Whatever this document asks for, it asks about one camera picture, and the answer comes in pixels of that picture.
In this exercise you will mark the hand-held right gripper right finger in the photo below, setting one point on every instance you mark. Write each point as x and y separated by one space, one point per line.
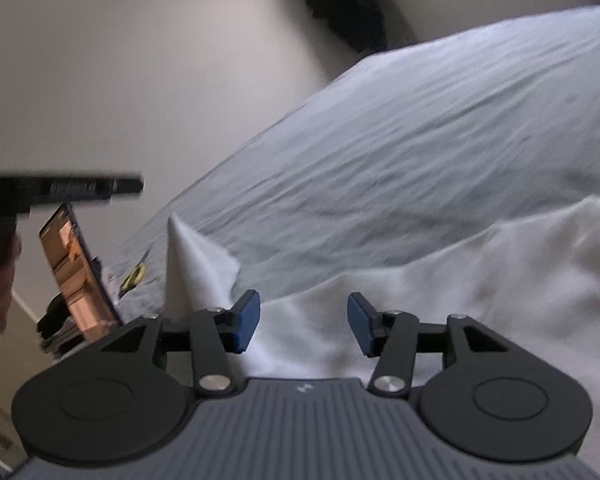
360 327

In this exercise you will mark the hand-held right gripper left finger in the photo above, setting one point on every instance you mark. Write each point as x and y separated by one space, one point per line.
245 322

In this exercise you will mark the bed with grey sheet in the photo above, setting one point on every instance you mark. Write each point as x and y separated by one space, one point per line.
405 135

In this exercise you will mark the dark hanging jacket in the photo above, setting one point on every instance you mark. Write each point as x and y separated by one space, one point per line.
350 5

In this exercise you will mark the small yellow black object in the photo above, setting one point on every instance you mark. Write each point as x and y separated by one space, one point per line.
132 280

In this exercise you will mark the smartphone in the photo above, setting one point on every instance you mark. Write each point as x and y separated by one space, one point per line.
75 270

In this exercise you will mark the white t-shirt with orange print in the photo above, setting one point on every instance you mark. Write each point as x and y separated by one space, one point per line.
480 285

